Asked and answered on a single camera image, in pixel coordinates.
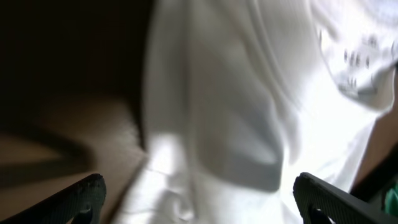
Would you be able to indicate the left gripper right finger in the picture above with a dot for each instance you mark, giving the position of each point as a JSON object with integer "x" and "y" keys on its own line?
{"x": 321, "y": 202}

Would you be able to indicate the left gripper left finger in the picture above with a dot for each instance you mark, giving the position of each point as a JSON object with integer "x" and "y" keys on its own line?
{"x": 81, "y": 202}

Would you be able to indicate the white t-shirt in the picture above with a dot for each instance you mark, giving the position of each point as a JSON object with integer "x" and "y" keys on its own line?
{"x": 240, "y": 97}

